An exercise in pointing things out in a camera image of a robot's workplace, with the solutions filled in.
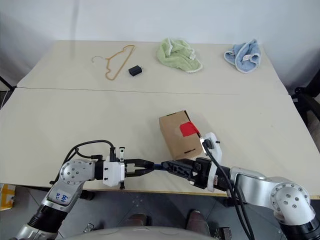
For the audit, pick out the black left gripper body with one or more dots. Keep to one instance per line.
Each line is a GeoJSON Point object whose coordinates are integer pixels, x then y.
{"type": "Point", "coordinates": [128, 163]}

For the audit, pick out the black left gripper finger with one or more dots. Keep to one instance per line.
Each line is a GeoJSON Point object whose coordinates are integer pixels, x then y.
{"type": "Point", "coordinates": [142, 162]}
{"type": "Point", "coordinates": [142, 172]}

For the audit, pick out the red tape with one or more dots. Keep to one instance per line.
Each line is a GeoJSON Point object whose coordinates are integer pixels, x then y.
{"type": "Point", "coordinates": [188, 129]}

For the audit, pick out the yellow cardboard box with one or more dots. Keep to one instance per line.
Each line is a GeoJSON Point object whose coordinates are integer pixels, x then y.
{"type": "Point", "coordinates": [7, 196]}

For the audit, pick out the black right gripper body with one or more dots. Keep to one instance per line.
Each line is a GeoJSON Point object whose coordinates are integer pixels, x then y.
{"type": "Point", "coordinates": [202, 172]}

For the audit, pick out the blue towel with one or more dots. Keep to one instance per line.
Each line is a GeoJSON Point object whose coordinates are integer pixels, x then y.
{"type": "Point", "coordinates": [246, 58]}

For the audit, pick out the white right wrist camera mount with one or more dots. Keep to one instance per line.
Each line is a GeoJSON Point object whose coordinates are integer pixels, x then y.
{"type": "Point", "coordinates": [215, 150]}

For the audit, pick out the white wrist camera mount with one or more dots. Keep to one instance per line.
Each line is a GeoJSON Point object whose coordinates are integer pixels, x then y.
{"type": "Point", "coordinates": [215, 150]}
{"type": "Point", "coordinates": [113, 172]}

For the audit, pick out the grey robot torso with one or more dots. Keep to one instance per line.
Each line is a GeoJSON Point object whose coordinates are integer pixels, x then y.
{"type": "Point", "coordinates": [140, 233]}

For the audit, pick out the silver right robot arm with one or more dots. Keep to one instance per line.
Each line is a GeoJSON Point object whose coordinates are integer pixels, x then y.
{"type": "Point", "coordinates": [270, 190]}

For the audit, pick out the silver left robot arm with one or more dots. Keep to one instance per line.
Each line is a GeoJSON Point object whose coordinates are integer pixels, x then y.
{"type": "Point", "coordinates": [72, 175]}

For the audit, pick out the green towel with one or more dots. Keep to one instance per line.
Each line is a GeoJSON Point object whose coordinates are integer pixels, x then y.
{"type": "Point", "coordinates": [176, 56]}

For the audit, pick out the brown cardboard box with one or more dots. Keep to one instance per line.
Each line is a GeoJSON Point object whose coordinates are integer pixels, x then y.
{"type": "Point", "coordinates": [177, 140]}

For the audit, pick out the black power adapter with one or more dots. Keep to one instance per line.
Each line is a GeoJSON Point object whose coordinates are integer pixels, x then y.
{"type": "Point", "coordinates": [135, 70]}

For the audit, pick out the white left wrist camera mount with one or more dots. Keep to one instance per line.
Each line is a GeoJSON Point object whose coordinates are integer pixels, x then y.
{"type": "Point", "coordinates": [113, 172]}

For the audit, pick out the dark brown rounded shape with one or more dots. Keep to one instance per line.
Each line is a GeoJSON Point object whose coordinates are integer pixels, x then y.
{"type": "Point", "coordinates": [136, 220]}
{"type": "Point", "coordinates": [197, 221]}

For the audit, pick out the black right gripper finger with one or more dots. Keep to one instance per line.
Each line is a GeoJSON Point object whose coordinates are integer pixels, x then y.
{"type": "Point", "coordinates": [185, 173]}
{"type": "Point", "coordinates": [182, 163]}

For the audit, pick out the blue cutter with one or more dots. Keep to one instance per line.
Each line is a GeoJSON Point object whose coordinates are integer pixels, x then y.
{"type": "Point", "coordinates": [157, 166]}

